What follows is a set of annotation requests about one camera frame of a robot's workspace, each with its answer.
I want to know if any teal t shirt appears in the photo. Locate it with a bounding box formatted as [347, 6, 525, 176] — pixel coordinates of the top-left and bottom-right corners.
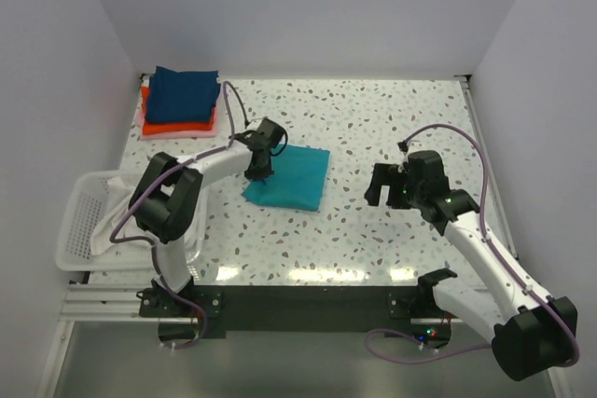
[242, 145, 330, 212]

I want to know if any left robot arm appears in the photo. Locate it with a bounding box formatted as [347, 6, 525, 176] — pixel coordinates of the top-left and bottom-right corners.
[129, 118, 288, 323]

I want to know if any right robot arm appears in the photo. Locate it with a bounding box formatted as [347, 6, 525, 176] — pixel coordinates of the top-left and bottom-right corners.
[364, 150, 579, 381]

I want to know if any folded pink t shirt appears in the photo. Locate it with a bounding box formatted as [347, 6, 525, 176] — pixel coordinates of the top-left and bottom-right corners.
[141, 118, 216, 140]

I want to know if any folded orange t shirt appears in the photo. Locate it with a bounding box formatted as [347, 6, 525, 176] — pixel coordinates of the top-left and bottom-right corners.
[136, 86, 217, 136]

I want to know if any white t shirt in basket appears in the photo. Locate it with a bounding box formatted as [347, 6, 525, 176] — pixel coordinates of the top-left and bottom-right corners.
[88, 176, 206, 259]

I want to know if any white plastic basket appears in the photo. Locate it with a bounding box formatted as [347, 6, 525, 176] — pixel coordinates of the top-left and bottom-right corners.
[54, 171, 209, 273]

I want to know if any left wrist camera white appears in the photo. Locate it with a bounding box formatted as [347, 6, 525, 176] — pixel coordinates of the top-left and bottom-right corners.
[245, 117, 265, 130]

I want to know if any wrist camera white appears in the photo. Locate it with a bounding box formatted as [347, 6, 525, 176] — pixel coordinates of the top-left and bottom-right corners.
[245, 117, 265, 130]
[397, 141, 411, 159]

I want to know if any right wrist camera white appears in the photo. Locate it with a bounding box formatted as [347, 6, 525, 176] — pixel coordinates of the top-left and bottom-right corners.
[397, 141, 411, 159]

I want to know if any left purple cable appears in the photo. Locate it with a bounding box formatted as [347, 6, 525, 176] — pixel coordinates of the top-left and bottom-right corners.
[109, 80, 256, 352]

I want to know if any purple cable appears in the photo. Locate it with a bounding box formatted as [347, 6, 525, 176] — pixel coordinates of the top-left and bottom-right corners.
[363, 123, 582, 369]
[109, 80, 256, 352]

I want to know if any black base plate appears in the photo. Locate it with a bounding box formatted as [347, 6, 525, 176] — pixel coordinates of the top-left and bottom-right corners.
[136, 283, 452, 349]

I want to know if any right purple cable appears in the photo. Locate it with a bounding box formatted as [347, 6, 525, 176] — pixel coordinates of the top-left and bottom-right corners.
[363, 123, 582, 369]

